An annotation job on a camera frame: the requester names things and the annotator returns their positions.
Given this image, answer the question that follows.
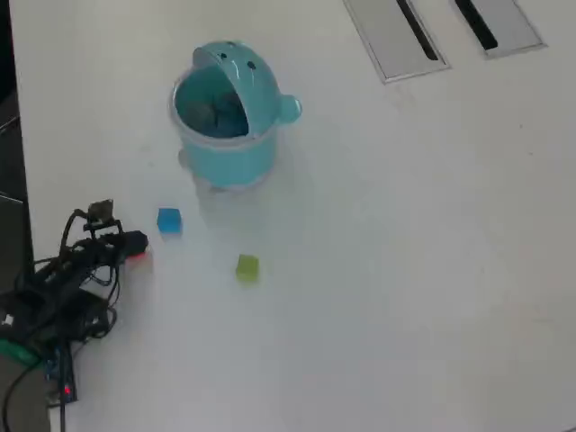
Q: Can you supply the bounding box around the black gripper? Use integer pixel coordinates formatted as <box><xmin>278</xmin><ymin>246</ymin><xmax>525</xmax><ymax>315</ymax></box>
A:
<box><xmin>83</xmin><ymin>219</ymin><xmax>150</xmax><ymax>257</ymax></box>

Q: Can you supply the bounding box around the blue cube block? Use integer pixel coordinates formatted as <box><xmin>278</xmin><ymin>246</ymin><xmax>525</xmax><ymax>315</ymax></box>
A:
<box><xmin>157</xmin><ymin>207</ymin><xmax>183</xmax><ymax>236</ymax></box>

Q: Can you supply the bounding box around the green cube block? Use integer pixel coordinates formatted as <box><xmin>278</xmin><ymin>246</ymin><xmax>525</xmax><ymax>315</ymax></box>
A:
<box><xmin>235</xmin><ymin>253</ymin><xmax>261</xmax><ymax>283</ymax></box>

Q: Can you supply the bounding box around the teal whale-shaped bin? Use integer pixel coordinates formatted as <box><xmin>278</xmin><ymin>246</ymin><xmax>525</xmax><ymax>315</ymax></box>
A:
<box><xmin>168</xmin><ymin>40</ymin><xmax>303</xmax><ymax>193</ymax></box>

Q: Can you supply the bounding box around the dark gray flat panel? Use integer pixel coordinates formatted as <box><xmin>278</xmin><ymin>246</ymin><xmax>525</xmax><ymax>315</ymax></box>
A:
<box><xmin>0</xmin><ymin>193</ymin><xmax>35</xmax><ymax>296</ymax></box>

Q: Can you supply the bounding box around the blue circuit board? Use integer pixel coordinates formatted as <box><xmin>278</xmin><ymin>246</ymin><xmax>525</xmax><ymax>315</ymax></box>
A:
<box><xmin>42</xmin><ymin>346</ymin><xmax>80</xmax><ymax>406</ymax></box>

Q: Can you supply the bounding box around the green table clamp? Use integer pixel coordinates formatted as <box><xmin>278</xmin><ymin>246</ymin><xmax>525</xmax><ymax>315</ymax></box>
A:
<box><xmin>0</xmin><ymin>337</ymin><xmax>42</xmax><ymax>368</ymax></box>

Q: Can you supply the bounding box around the gray slab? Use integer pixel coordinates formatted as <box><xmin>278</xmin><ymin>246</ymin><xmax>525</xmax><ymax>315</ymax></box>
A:
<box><xmin>0</xmin><ymin>357</ymin><xmax>51</xmax><ymax>432</ymax></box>

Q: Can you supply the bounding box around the black power cable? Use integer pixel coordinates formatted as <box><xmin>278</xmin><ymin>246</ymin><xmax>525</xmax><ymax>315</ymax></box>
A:
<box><xmin>0</xmin><ymin>362</ymin><xmax>44</xmax><ymax>432</ymax></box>

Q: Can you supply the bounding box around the wide silver table cable hatch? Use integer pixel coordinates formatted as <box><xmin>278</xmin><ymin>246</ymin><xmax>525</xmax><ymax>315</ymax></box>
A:
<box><xmin>342</xmin><ymin>0</ymin><xmax>452</xmax><ymax>86</ymax></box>

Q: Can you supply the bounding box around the narrow silver table cable hatch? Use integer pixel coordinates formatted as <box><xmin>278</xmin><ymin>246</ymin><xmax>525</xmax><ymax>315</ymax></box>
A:
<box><xmin>447</xmin><ymin>0</ymin><xmax>549</xmax><ymax>61</ymax></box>

